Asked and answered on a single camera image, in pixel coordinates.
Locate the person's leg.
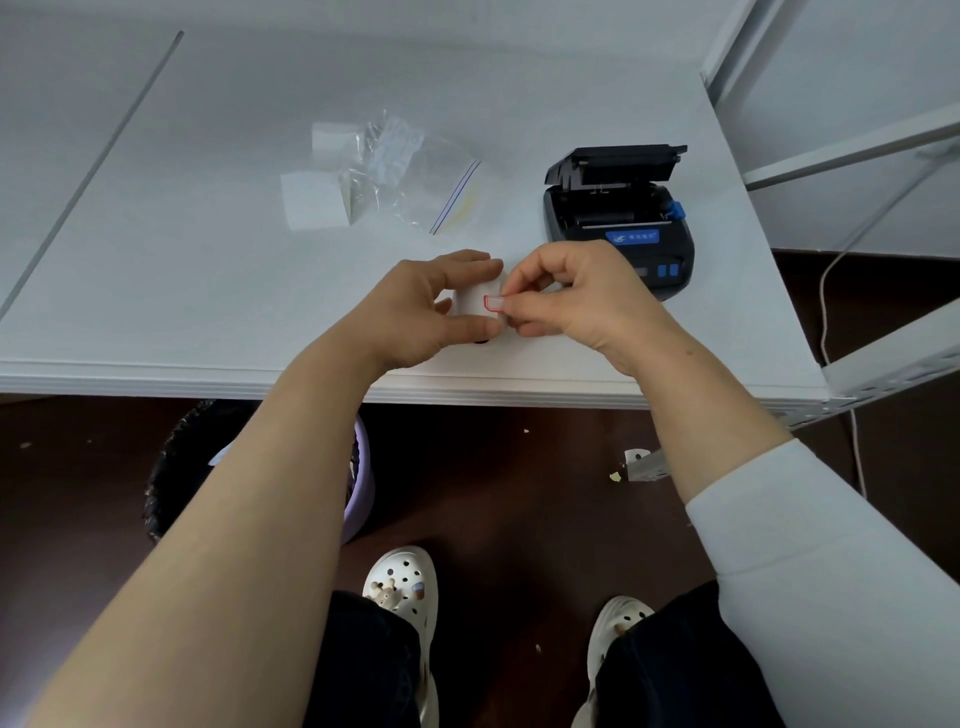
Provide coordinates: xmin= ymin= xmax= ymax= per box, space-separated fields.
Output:
xmin=592 ymin=581 xmax=785 ymax=728
xmin=303 ymin=590 xmax=425 ymax=728

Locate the person's right hand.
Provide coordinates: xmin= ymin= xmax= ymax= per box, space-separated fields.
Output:
xmin=498 ymin=239 xmax=688 ymax=376

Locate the person's right forearm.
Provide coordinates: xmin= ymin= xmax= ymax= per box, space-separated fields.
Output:
xmin=633 ymin=341 xmax=960 ymax=728

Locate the person's left forearm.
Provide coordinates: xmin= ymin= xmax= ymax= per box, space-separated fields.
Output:
xmin=26 ymin=341 xmax=391 ymax=728

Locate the black portable printer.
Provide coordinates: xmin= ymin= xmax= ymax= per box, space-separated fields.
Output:
xmin=542 ymin=144 xmax=697 ymax=301

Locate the trash bin with black liner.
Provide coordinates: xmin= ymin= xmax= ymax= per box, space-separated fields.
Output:
xmin=143 ymin=399 xmax=374 ymax=545

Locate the white cable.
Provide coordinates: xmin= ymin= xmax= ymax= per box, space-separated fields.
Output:
xmin=817 ymin=251 xmax=869 ymax=500

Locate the person's right white clog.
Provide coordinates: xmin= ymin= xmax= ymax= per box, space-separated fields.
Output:
xmin=571 ymin=596 xmax=658 ymax=728

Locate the white paper roll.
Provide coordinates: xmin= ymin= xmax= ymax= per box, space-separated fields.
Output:
xmin=449 ymin=275 xmax=511 ymax=345

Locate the person's left white clog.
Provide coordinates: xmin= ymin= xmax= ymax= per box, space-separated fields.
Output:
xmin=362 ymin=545 xmax=439 ymax=728

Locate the person's white clog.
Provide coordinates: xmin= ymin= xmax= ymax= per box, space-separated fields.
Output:
xmin=571 ymin=596 xmax=658 ymax=728
xmin=362 ymin=545 xmax=439 ymax=728

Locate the clear plastic zip bag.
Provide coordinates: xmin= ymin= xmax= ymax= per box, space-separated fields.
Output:
xmin=341 ymin=108 xmax=483 ymax=238

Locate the person's left hand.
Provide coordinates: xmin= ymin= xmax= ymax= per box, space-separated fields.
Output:
xmin=329 ymin=249 xmax=505 ymax=376

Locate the person's left leg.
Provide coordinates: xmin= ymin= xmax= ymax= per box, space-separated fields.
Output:
xmin=303 ymin=590 xmax=425 ymax=728

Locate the white metal shelf frame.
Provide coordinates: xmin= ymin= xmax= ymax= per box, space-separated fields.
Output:
xmin=623 ymin=0 xmax=960 ymax=483

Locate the crumpled white paper slip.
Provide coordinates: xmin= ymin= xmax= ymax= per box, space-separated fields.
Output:
xmin=371 ymin=116 xmax=427 ymax=187

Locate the person's right leg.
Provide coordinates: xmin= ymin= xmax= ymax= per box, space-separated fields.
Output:
xmin=592 ymin=581 xmax=785 ymax=728

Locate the curled white paper strip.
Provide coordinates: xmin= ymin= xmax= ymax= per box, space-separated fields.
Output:
xmin=280 ymin=121 xmax=354 ymax=232

